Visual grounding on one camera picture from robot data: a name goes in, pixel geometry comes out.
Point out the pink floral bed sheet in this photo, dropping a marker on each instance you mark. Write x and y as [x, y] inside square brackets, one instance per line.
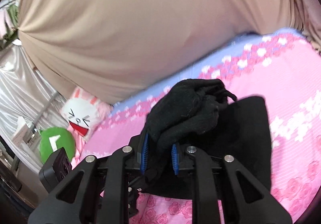
[282, 67]

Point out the silver satin curtain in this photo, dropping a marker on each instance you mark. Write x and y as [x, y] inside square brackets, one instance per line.
[27, 100]

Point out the black pants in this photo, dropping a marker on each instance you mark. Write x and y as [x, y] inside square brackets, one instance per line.
[204, 114]

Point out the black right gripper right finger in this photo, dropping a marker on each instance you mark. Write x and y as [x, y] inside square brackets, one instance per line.
[222, 189]

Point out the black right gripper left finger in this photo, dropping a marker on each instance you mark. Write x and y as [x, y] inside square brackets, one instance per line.
[99, 190]

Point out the beige blanket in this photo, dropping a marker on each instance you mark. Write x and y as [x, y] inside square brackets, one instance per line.
[116, 48]

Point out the white cartoon face pillow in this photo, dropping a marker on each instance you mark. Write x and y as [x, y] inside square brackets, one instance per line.
[84, 112]

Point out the green plush pillow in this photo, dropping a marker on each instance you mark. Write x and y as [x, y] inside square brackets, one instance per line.
[53, 139]

